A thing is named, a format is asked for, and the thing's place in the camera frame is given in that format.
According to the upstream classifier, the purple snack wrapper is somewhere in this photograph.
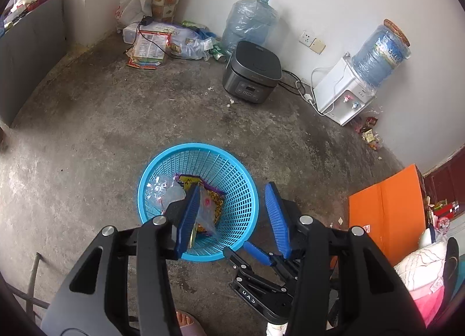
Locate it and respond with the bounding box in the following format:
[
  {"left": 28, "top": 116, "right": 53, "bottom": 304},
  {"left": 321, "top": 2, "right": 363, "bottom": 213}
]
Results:
[{"left": 175, "top": 174, "right": 226, "bottom": 238}]

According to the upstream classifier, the clear plastic water bottle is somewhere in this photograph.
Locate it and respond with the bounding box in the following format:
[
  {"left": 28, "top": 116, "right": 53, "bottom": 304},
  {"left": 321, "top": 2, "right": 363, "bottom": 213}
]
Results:
[{"left": 145, "top": 175, "right": 186, "bottom": 213}]

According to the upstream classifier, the blue plastic trash basket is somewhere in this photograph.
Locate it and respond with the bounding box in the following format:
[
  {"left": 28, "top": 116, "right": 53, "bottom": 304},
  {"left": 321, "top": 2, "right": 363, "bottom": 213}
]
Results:
[{"left": 137, "top": 143, "right": 259, "bottom": 262}]

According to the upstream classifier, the orange cardboard box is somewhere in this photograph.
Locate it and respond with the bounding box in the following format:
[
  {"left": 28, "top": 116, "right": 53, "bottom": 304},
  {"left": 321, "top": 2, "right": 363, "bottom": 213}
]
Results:
[{"left": 348, "top": 165, "right": 426, "bottom": 265}]

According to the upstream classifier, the white water dispenser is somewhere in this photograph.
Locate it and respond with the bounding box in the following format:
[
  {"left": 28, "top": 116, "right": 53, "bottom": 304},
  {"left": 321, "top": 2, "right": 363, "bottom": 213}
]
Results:
[{"left": 314, "top": 53, "right": 376, "bottom": 126}]

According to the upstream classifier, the black rice cooker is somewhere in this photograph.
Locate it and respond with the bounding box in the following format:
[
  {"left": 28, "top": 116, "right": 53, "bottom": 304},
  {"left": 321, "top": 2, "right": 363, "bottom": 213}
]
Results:
[{"left": 222, "top": 40, "right": 282, "bottom": 104}]

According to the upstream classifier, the pile of floor packaging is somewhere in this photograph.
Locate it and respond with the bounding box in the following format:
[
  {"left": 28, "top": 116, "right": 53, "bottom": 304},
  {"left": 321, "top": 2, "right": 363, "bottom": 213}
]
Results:
[{"left": 121, "top": 17, "right": 227, "bottom": 70}]

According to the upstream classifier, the water jug on dispenser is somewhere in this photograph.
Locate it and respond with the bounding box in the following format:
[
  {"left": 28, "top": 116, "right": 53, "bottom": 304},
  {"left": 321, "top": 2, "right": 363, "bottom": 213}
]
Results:
[{"left": 352, "top": 19, "right": 411, "bottom": 89}]

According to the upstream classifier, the empty blue water jug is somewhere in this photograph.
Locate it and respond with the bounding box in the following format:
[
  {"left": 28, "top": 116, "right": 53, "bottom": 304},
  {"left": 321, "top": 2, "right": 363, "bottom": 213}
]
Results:
[{"left": 221, "top": 0, "right": 279, "bottom": 56}]

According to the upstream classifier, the white plastic bag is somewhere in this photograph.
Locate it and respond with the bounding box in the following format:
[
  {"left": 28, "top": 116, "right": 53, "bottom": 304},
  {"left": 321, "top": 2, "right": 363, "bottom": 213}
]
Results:
[{"left": 115, "top": 0, "right": 152, "bottom": 33}]

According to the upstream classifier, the gray cabinet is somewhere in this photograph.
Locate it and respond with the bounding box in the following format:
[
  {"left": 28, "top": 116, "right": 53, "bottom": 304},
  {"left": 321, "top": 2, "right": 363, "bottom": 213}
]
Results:
[{"left": 0, "top": 0, "right": 67, "bottom": 126}]

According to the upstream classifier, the wall power socket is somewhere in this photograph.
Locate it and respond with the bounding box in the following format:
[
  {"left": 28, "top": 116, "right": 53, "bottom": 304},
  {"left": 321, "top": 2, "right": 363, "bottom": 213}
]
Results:
[{"left": 299, "top": 31, "right": 326, "bottom": 54}]

